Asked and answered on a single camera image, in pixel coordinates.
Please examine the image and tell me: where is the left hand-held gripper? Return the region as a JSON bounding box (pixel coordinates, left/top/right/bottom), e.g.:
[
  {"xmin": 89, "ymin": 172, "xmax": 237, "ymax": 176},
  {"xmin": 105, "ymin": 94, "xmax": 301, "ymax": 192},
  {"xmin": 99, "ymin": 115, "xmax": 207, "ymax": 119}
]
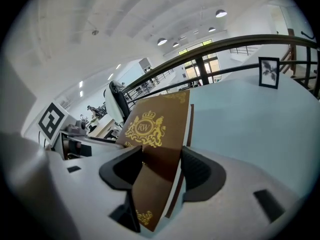
[{"xmin": 37, "ymin": 101, "xmax": 94, "ymax": 161}]

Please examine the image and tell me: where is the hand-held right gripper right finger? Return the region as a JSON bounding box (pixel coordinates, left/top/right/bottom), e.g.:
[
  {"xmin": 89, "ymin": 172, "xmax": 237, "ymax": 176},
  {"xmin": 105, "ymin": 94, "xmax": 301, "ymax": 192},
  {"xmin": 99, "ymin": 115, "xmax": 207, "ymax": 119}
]
[{"xmin": 180, "ymin": 145, "xmax": 227, "ymax": 203}]

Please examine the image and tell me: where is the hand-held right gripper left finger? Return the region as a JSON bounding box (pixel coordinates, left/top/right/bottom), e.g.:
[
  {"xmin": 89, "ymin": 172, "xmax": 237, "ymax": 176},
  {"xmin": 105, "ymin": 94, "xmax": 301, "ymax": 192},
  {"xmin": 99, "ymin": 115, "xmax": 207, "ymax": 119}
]
[{"xmin": 99, "ymin": 145, "xmax": 144, "ymax": 233}]

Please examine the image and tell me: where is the brown book with gold crest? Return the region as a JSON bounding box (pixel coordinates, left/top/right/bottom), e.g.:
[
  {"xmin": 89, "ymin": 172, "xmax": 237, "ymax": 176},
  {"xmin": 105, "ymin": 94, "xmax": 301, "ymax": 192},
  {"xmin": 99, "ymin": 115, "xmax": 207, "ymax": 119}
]
[{"xmin": 116, "ymin": 89, "xmax": 195, "ymax": 233}]

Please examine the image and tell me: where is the beige desk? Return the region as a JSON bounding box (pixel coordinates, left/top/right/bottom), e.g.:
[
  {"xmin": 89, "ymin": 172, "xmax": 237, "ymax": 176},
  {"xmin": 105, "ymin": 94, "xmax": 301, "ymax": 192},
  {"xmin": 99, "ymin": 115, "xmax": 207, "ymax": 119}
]
[{"xmin": 94, "ymin": 113, "xmax": 119, "ymax": 139}]

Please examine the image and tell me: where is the white cloth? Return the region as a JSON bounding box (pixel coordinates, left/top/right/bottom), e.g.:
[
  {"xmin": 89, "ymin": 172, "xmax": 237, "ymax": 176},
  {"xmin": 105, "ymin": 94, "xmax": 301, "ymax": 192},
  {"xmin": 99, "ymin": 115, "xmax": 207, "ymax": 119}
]
[{"xmin": 104, "ymin": 83, "xmax": 125, "ymax": 129}]

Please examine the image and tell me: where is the black office chair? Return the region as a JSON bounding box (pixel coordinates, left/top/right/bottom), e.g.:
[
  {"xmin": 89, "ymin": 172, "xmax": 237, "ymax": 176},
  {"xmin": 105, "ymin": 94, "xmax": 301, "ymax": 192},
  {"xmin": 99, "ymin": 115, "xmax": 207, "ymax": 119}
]
[{"xmin": 108, "ymin": 80, "xmax": 131, "ymax": 125}]

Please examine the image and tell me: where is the dark metal railing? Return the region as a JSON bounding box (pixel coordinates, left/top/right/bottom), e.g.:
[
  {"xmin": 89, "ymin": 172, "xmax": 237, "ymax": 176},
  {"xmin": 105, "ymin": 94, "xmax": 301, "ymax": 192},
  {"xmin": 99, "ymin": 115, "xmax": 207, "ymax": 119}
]
[{"xmin": 121, "ymin": 33, "xmax": 320, "ymax": 104}]

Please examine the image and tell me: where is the wooden stair railing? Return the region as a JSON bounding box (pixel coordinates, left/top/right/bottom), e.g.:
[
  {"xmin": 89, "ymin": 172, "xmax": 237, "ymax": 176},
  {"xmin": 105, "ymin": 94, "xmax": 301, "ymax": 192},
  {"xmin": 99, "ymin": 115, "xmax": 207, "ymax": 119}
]
[{"xmin": 279, "ymin": 28, "xmax": 299, "ymax": 75}]

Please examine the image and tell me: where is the black picture frame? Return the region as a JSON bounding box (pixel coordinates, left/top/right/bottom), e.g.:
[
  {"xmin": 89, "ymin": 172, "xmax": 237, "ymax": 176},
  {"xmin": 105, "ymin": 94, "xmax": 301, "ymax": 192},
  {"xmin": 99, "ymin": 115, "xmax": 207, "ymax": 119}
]
[{"xmin": 258, "ymin": 56, "xmax": 280, "ymax": 90}]

